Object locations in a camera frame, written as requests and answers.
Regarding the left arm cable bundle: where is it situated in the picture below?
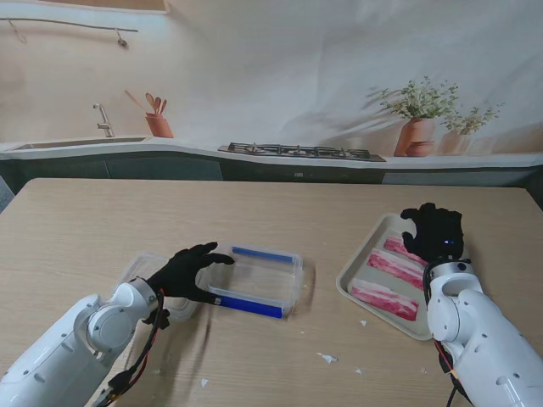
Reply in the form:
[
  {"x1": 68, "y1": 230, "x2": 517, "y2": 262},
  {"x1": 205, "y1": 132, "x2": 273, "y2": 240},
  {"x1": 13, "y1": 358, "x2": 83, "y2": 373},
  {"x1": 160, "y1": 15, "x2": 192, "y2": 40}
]
[{"x1": 95, "y1": 290, "x2": 171, "y2": 407}]

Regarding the beige plastic tray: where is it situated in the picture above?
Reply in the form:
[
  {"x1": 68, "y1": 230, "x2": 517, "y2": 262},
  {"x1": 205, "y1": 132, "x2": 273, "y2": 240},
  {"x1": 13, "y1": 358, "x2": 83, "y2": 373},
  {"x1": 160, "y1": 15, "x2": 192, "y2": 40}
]
[{"x1": 336, "y1": 211, "x2": 471, "y2": 342}]

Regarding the raw bacon slice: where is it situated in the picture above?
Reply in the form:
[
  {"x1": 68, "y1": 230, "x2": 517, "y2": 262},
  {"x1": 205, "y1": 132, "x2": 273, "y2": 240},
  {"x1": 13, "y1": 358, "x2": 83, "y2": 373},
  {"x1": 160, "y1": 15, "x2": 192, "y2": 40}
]
[
  {"x1": 349, "y1": 278, "x2": 422, "y2": 322},
  {"x1": 366, "y1": 248, "x2": 426, "y2": 291}
]

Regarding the stack of raw bacon slices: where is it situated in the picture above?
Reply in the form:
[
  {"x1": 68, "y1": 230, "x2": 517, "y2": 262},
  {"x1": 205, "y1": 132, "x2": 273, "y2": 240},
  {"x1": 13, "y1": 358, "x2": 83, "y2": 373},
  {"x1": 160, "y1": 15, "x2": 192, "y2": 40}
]
[{"x1": 383, "y1": 236, "x2": 430, "y2": 268}]

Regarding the clear plastic food container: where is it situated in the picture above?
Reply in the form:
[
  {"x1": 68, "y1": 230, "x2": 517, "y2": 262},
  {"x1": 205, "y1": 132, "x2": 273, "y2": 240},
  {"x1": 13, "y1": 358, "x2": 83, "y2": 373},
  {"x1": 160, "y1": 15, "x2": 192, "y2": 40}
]
[{"x1": 194, "y1": 242, "x2": 305, "y2": 321}]

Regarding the clear lid with blue label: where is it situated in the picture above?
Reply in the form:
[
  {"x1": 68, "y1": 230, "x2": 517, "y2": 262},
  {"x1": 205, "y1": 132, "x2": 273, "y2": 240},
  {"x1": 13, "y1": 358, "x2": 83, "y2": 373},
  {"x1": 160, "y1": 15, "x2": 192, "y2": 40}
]
[{"x1": 112, "y1": 252, "x2": 200, "y2": 322}]

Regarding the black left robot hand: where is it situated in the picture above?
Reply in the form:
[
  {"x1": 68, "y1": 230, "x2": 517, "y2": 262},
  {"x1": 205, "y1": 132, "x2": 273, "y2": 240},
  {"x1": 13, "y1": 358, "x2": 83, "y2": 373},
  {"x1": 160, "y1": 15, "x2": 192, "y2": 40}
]
[{"x1": 146, "y1": 242, "x2": 237, "y2": 306}]

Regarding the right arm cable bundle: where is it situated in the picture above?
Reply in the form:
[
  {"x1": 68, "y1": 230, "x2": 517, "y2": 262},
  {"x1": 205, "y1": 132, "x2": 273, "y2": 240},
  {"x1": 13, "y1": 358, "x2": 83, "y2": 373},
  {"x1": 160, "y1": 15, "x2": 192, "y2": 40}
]
[{"x1": 422, "y1": 265, "x2": 472, "y2": 407}]

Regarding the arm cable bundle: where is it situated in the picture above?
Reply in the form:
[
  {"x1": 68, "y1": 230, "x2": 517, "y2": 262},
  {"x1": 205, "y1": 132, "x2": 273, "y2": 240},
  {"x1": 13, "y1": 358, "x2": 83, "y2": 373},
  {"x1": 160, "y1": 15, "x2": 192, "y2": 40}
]
[
  {"x1": 422, "y1": 265, "x2": 472, "y2": 407},
  {"x1": 95, "y1": 290, "x2": 171, "y2": 407}
]

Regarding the printed kitchen backdrop cloth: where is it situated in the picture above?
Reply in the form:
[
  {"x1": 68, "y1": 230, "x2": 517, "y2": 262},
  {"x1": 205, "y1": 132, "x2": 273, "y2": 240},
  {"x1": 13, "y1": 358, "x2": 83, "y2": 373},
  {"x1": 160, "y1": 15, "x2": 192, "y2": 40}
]
[{"x1": 0, "y1": 0, "x2": 543, "y2": 213}]

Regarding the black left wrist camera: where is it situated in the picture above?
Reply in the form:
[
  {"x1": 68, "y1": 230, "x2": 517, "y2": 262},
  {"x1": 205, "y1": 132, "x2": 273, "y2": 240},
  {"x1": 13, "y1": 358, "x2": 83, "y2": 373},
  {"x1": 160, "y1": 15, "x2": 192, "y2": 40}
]
[{"x1": 143, "y1": 308, "x2": 171, "y2": 328}]

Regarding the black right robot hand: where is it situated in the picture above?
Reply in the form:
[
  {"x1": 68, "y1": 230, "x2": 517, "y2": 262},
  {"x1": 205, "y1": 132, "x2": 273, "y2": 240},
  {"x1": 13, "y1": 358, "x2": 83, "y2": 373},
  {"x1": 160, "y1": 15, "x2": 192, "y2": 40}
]
[{"x1": 400, "y1": 202, "x2": 467, "y2": 267}]

